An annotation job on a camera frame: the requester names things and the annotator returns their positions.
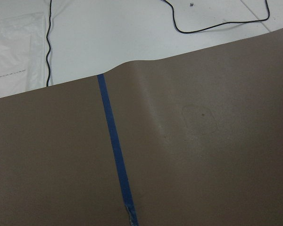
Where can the brown paper table cover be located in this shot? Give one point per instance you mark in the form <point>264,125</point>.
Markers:
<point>201,135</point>

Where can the blue tape strip lengthwise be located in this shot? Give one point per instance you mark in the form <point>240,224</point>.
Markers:
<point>117,152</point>

